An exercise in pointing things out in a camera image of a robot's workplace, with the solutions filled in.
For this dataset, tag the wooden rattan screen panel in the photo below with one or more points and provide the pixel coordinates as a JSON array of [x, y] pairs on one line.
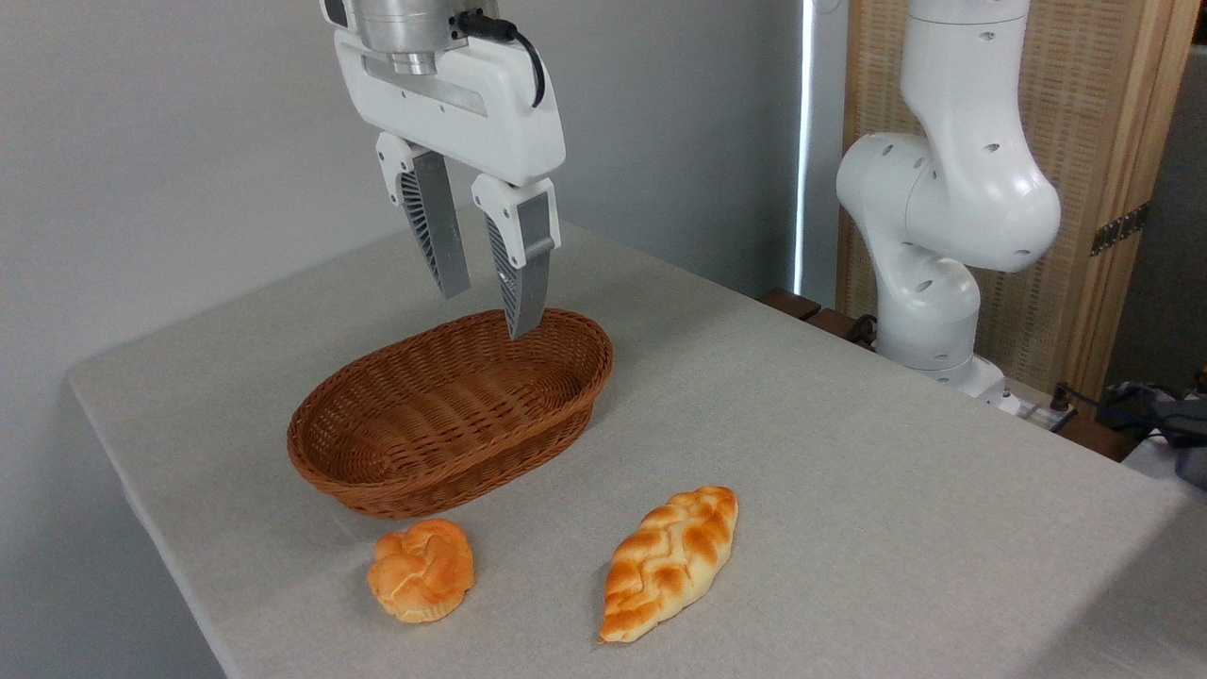
[[1084, 113]]

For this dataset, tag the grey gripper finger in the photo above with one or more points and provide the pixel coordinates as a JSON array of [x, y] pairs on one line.
[[436, 222], [530, 264]]

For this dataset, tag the grey tablecloth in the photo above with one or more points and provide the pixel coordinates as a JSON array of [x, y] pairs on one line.
[[849, 519]]

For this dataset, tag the dark wooden base board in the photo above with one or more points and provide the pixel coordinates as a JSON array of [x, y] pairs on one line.
[[792, 304]]

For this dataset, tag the long braided bread loaf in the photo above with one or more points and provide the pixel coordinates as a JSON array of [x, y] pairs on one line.
[[669, 566]]

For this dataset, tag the dark grey bag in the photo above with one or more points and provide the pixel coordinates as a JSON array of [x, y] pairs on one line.
[[1183, 424]]

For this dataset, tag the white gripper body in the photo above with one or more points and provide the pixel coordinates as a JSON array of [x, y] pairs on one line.
[[471, 113]]

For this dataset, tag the metal hinge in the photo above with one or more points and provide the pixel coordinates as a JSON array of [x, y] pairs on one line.
[[1120, 228]]

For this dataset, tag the round knotted bread roll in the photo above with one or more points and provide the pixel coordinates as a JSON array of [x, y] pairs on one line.
[[420, 571]]

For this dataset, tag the brown oval wicker basket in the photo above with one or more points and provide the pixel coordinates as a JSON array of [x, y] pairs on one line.
[[424, 471]]

